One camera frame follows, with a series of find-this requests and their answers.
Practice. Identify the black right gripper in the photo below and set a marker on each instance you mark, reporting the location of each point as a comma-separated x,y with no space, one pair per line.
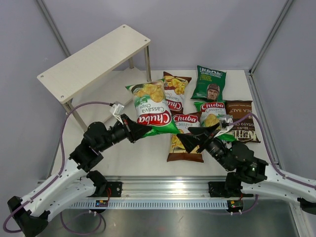
191,140

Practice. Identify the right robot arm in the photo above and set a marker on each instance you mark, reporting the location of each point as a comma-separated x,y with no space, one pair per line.
247,174

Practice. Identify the green Chuba chips bag small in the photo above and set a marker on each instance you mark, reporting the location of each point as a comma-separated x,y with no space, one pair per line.
210,112

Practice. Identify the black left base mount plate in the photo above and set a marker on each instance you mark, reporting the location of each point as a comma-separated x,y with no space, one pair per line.
112,189

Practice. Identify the brown Chuba bag upside down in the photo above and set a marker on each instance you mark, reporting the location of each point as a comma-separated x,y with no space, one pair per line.
174,88

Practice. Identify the brown Chuba barbecue chips bag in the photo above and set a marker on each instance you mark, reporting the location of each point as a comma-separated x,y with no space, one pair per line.
180,148

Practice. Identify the white slotted cable duct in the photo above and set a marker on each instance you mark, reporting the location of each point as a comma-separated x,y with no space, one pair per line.
213,204

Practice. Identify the green Real hand cooked bag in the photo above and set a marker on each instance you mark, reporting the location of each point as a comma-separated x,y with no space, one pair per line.
209,85

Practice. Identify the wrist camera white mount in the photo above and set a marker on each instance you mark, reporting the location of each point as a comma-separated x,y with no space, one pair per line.
116,110
225,125

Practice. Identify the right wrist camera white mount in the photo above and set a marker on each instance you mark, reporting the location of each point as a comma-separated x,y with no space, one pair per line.
225,125

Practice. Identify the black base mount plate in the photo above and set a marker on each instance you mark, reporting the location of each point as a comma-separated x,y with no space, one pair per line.
219,189
112,189

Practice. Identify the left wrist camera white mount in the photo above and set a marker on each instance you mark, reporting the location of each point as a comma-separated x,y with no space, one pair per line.
116,110

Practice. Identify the left aluminium frame post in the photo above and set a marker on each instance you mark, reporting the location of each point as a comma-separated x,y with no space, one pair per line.
51,23

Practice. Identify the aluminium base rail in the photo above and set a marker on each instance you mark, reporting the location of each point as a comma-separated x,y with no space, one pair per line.
163,188

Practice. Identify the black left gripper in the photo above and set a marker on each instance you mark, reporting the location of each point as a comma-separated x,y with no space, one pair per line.
133,130

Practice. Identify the white two-tier wooden shelf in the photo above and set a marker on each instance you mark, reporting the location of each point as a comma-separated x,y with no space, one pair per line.
102,70

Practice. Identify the green Chuba chips bag large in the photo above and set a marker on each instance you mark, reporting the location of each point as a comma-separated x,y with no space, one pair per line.
151,107

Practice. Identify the right aluminium frame post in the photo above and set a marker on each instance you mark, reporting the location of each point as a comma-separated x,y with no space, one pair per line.
272,33

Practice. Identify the brown Kettle sea salt bag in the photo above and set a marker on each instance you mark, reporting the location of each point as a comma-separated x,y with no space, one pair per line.
243,131

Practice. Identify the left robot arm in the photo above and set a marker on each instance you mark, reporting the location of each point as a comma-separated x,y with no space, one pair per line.
32,214

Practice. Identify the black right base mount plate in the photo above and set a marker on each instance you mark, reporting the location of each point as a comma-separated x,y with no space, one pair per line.
219,189

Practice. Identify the aluminium frame post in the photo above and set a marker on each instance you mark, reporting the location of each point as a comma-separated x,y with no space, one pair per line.
272,33
51,23

